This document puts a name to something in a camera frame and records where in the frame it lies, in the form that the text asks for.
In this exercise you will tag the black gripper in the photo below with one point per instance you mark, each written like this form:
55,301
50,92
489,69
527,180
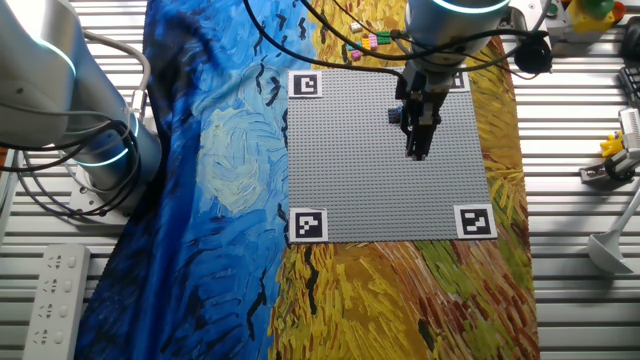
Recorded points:
430,87

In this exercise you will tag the green Lego plate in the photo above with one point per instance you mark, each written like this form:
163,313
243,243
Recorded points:
384,37

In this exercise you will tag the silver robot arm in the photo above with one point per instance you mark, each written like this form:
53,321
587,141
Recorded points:
40,75

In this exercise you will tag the blue Lego brick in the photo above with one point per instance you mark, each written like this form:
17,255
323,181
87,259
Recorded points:
399,109

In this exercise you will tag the grey Lego baseplate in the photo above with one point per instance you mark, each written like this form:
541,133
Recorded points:
360,190

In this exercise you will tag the small pink Lego brick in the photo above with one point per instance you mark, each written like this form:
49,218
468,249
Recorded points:
356,55

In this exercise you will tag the yellow Lego brick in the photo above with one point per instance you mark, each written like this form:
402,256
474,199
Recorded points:
366,45

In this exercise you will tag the cyan Lego brick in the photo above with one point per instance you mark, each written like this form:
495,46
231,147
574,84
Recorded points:
354,46

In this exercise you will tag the white Lego brick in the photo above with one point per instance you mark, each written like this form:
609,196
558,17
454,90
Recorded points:
356,27

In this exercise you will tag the black white fiducial marker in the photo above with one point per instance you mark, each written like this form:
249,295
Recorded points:
462,82
475,222
305,84
308,225

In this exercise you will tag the grey green button box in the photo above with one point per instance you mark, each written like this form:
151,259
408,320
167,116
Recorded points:
555,17

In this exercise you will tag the small yellow toy figure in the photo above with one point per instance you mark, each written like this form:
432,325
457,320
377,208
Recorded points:
611,145

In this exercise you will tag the yellow toy with green cap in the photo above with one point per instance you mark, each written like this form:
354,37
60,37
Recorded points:
592,17

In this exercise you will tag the black keypad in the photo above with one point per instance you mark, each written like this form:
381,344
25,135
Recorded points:
631,85

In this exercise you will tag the black round object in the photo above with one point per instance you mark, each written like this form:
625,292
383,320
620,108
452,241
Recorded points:
632,44

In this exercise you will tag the painted wheatfield cloth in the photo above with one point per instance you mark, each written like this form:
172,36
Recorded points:
200,250

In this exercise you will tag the white power strip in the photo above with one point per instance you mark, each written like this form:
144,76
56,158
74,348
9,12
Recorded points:
55,300

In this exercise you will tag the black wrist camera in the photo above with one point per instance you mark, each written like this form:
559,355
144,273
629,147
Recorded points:
402,87

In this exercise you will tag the grey metal bracket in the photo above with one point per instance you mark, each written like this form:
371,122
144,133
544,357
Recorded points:
511,17

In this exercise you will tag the metal base bracket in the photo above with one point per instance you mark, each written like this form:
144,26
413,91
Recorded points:
595,175

